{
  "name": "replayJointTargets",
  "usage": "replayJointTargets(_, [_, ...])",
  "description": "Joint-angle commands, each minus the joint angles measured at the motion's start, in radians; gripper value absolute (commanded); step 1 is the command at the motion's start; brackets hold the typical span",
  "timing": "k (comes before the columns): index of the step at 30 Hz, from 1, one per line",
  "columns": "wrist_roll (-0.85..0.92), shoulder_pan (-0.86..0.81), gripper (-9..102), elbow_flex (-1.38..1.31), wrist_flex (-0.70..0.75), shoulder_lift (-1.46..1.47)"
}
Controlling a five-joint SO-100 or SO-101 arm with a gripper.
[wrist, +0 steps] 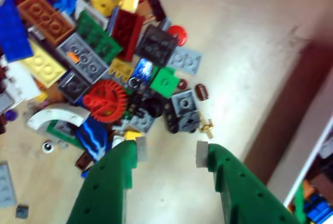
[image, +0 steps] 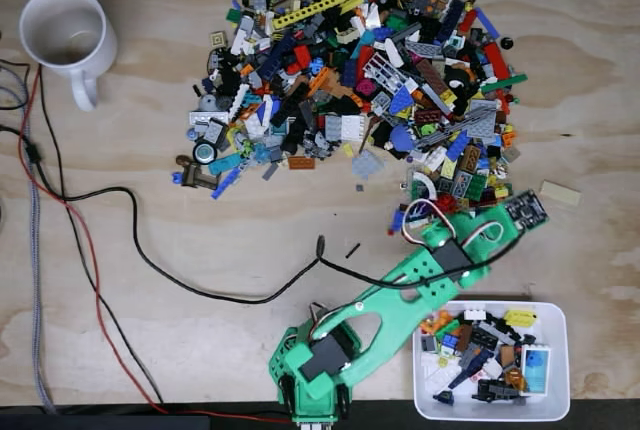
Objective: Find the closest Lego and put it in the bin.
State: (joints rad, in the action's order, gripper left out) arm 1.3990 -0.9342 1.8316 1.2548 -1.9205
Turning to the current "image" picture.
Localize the green Lego brick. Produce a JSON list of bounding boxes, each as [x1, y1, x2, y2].
[[467, 174, 489, 201]]

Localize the brown studded Lego brick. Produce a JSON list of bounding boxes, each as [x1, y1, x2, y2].
[[462, 144, 484, 171]]

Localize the white Lego arch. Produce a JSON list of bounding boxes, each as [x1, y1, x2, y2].
[[412, 172, 439, 196]]

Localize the tan Lego plate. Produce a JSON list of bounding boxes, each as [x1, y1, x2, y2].
[[538, 179, 584, 207]]

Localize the yellow Lego piece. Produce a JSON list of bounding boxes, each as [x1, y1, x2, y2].
[[502, 308, 539, 329]]

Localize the green Lego piece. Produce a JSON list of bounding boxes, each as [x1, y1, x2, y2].
[[433, 318, 462, 341]]

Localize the black Lego plate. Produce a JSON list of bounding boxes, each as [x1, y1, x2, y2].
[[469, 327, 501, 351]]

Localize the large dark grey Lego plate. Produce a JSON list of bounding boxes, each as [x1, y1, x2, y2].
[[467, 98, 501, 136]]

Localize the blue Lego dish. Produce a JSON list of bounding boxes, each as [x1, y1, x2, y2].
[[388, 127, 417, 151]]

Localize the bluish grey Lego plate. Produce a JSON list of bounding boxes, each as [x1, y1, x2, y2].
[[351, 149, 387, 181]]

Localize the long dark blue Lego piece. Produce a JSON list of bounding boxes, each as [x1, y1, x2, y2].
[[432, 349, 494, 404]]

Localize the white plastic bin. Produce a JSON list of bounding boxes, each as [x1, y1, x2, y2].
[[412, 301, 571, 422]]

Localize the long green Lego plate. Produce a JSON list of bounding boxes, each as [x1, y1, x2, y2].
[[480, 73, 529, 94]]

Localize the white Lego window blue pane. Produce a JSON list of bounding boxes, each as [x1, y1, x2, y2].
[[519, 344, 554, 396]]

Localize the transparent orange Lego piece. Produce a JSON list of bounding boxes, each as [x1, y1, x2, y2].
[[502, 368, 529, 394]]

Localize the blue Lego wedge plate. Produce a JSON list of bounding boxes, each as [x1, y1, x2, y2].
[[389, 89, 416, 114]]

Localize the black Lego vehicle piece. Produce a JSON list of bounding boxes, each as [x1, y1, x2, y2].
[[472, 378, 521, 404]]

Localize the long reddish brown Lego plate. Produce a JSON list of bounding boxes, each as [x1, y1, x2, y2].
[[417, 57, 451, 96]]

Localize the long red Lego brick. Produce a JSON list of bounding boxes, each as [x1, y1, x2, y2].
[[482, 42, 512, 81]]

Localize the white Lego lattice window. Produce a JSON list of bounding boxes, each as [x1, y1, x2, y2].
[[363, 52, 409, 94]]

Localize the long violet-blue Lego plate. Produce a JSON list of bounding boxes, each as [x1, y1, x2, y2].
[[474, 6, 501, 39]]

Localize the long blue Lego plate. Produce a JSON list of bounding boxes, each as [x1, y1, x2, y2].
[[210, 167, 242, 200]]

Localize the teal Lego plate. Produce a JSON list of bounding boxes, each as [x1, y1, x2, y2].
[[207, 153, 241, 176]]

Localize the yellow Lego technic beam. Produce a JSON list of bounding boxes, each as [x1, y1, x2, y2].
[[272, 0, 348, 31]]

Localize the black Lego wheel grey hub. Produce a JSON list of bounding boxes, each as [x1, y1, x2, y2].
[[192, 140, 220, 166]]

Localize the brown Lego piece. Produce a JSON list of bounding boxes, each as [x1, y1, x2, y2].
[[180, 159, 221, 189]]

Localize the light grey Lego plate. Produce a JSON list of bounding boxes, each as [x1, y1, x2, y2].
[[188, 110, 229, 125]]

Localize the white ceramic mug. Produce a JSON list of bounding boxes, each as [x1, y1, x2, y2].
[[18, 0, 120, 112]]

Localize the black camera circuit board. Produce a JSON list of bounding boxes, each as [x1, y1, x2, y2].
[[502, 188, 551, 231]]

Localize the white red black servo wire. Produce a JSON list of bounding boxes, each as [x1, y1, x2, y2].
[[401, 198, 506, 251]]

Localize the thick black cable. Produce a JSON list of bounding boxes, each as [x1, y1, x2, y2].
[[62, 187, 524, 306]]

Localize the thin black wire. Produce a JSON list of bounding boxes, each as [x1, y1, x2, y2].
[[37, 0, 166, 406]]

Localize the grey braided cable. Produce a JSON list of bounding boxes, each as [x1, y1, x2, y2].
[[0, 59, 59, 414]]

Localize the black cable with connector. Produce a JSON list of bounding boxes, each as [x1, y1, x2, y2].
[[0, 122, 44, 166]]

